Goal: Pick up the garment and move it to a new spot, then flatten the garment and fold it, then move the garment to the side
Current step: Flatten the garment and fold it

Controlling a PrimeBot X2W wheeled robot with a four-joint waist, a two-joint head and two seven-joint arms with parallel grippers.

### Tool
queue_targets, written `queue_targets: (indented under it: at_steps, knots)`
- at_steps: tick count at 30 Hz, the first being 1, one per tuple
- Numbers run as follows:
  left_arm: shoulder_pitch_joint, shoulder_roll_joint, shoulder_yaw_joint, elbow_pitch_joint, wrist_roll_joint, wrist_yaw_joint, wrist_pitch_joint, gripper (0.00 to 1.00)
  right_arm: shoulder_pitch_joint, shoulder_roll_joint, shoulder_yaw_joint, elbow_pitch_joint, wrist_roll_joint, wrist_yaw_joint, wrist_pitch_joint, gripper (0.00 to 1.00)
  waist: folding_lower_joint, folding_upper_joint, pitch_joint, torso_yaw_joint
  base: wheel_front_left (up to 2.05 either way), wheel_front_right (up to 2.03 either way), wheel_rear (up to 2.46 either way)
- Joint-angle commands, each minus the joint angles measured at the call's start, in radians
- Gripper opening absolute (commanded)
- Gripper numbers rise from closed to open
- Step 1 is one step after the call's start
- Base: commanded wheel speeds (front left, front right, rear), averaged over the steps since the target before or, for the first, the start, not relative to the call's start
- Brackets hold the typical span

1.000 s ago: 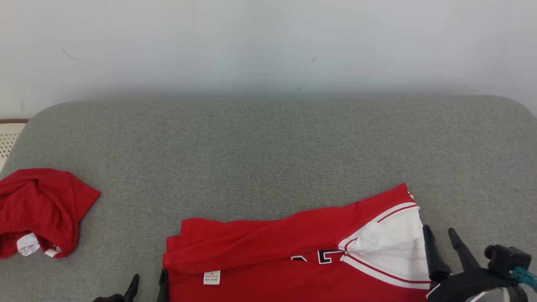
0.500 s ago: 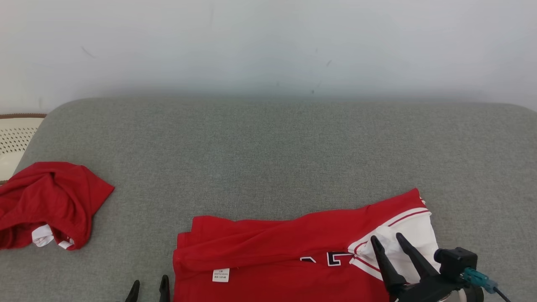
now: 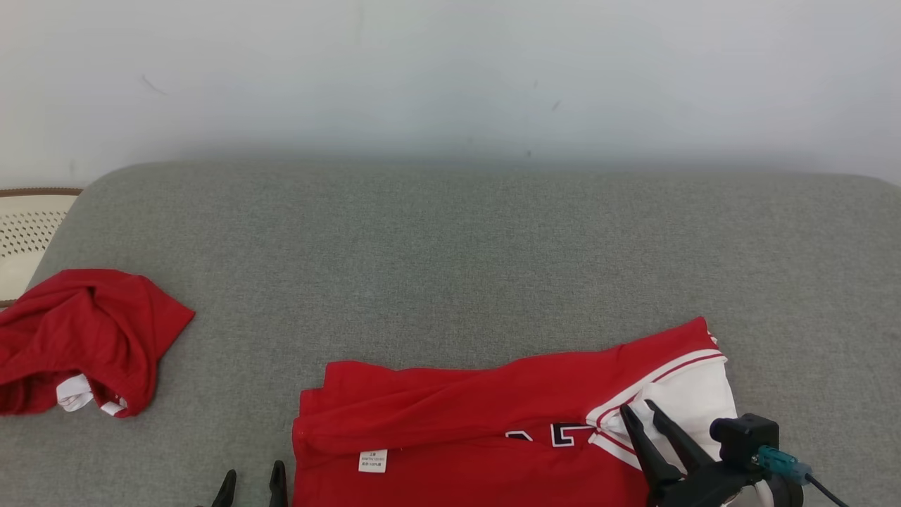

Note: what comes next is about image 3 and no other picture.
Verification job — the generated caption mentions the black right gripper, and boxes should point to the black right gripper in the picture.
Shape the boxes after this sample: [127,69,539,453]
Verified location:
[619,399,803,507]

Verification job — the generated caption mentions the red Bulls basketball jersey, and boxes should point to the red Bulls basketball jersey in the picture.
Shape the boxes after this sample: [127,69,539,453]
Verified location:
[291,316,738,507]

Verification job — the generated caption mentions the red shorts with white stripe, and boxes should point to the red shorts with white stripe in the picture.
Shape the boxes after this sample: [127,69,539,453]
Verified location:
[0,268,196,418]

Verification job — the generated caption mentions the cream perforated laundry basket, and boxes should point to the cream perforated laundry basket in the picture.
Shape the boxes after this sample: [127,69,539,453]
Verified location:
[0,187,83,308]

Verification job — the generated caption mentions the teal connector with black cable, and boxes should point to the teal connector with black cable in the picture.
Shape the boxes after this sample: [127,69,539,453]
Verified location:
[757,446,852,507]

